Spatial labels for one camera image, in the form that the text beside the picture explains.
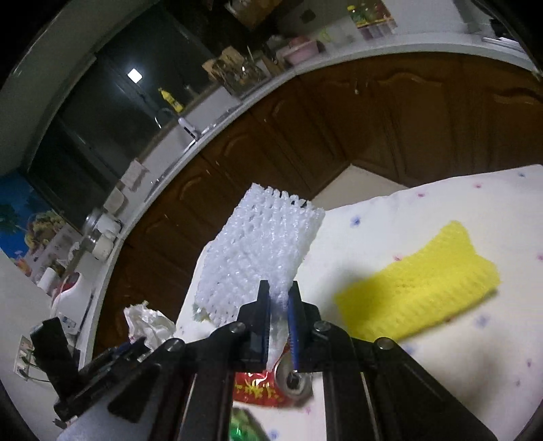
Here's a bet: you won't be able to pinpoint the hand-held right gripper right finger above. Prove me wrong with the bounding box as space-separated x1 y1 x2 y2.
286 282 498 441

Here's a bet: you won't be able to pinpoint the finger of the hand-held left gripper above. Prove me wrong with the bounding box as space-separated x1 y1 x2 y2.
53 337 149 420

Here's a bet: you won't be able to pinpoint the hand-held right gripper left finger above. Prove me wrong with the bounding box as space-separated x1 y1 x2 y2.
108 280 272 441

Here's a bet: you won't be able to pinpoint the white foam net sleeve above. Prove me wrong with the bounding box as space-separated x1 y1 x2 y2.
193 182 326 369

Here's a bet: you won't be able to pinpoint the white red kitchen appliance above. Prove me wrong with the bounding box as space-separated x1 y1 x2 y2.
51 271 94 335

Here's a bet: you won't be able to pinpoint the crushed red can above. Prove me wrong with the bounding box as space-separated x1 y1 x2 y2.
232 356 315 410

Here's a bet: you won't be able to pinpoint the crumpled white tissue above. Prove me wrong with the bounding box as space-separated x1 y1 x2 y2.
123 301 176 346

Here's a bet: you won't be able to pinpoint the white paper roll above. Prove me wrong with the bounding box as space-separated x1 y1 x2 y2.
37 267 60 298

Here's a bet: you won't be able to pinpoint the crushed green can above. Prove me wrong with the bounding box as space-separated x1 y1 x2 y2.
230 409 270 441

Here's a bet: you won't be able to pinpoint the white rice cooker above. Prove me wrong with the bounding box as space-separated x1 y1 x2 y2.
82 212 124 261

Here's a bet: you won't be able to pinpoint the yellow foam net sleeve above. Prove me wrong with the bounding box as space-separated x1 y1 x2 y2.
334 220 501 342

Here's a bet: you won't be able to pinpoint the white hanging cloth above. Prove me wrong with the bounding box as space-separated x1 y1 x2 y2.
120 159 149 191
103 189 128 215

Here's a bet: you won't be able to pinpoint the white tap filter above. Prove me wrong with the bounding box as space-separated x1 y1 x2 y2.
178 116 200 140

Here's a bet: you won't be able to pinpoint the wooden lower cabinets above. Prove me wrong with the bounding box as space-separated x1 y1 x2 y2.
95 51 543 352

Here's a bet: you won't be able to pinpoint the dark window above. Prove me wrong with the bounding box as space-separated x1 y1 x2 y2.
25 17 221 230

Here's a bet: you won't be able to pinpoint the yellow dish soap bottle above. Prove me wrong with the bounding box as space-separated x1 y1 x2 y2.
158 87 185 114

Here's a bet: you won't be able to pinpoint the dish rack with utensils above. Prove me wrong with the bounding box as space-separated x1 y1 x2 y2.
203 46 270 96

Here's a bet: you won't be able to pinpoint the knife block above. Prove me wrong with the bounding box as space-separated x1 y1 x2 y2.
261 46 283 77

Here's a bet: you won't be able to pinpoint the pink basin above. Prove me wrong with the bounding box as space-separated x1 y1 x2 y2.
285 36 320 65

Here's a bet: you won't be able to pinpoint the seasoning jar set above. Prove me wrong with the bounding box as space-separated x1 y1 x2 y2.
358 21 397 42

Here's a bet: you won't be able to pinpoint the yellow cap bottle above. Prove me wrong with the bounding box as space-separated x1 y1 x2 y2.
345 3 370 24

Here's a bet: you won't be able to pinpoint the gas stove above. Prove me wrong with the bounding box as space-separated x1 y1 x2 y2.
481 25 531 54

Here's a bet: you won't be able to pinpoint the white wall outlet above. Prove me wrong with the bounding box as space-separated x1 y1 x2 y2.
13 335 37 378

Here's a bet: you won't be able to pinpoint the blue wall poster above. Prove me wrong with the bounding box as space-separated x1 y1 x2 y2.
0 172 81 276

